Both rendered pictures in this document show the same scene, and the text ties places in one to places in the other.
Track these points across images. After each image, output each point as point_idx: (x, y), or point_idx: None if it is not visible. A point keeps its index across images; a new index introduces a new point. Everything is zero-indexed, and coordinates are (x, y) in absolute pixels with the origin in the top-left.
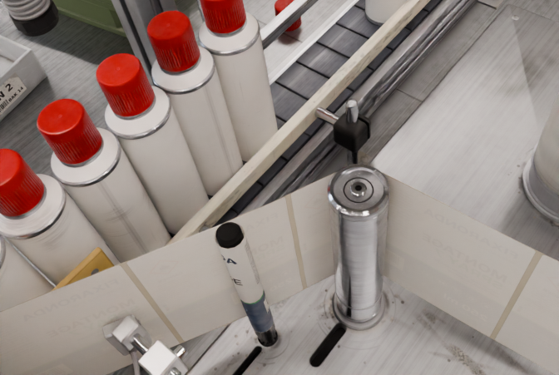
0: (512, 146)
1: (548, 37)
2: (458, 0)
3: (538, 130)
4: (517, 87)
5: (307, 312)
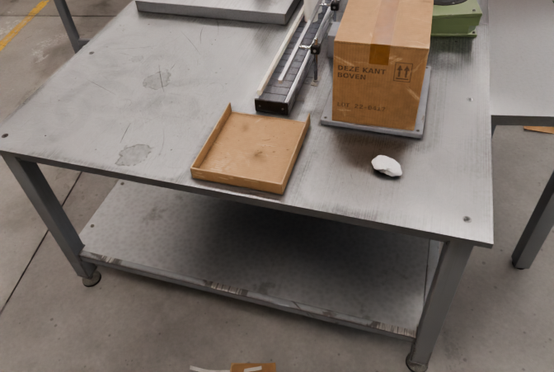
0: None
1: (271, 8)
2: None
3: None
4: None
5: None
